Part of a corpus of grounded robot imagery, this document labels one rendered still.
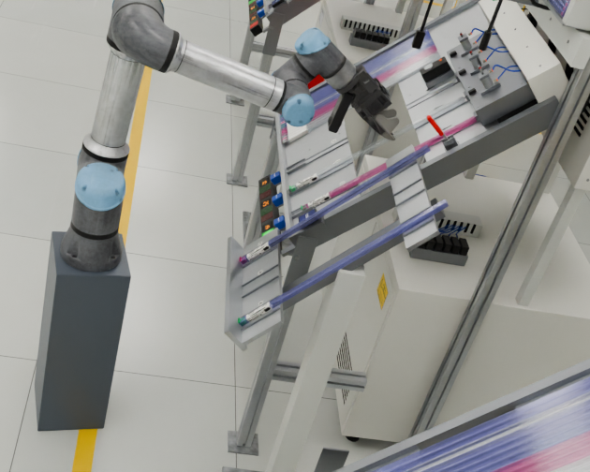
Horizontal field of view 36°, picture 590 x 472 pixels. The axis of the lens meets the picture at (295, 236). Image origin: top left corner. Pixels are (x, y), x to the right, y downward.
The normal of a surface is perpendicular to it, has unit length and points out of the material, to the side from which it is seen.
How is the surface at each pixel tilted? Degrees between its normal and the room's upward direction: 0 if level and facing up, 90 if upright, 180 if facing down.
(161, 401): 0
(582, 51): 90
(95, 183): 8
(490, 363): 90
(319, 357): 90
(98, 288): 90
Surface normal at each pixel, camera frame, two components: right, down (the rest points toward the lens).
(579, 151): -0.97, -0.16
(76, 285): 0.27, 0.59
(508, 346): 0.07, 0.57
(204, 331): 0.24, -0.80
